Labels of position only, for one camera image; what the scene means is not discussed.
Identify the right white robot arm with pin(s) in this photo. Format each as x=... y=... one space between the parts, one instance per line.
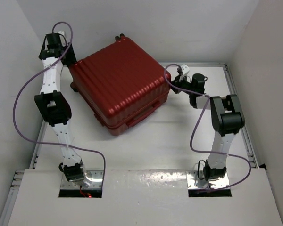
x=226 y=116

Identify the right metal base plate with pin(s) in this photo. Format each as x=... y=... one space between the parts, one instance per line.
x=195 y=183

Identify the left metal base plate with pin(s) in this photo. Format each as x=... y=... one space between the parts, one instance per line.
x=94 y=181

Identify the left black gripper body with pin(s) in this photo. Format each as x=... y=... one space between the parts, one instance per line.
x=70 y=56

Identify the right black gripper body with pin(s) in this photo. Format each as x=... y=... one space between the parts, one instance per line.
x=183 y=84

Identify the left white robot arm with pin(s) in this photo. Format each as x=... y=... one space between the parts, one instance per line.
x=54 y=108

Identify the red suitcase blue lining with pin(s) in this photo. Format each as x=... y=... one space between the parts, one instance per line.
x=121 y=83

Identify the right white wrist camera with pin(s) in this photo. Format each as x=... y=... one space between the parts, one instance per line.
x=183 y=71

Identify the metal base plate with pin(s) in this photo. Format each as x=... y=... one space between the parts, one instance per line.
x=195 y=183
x=94 y=181

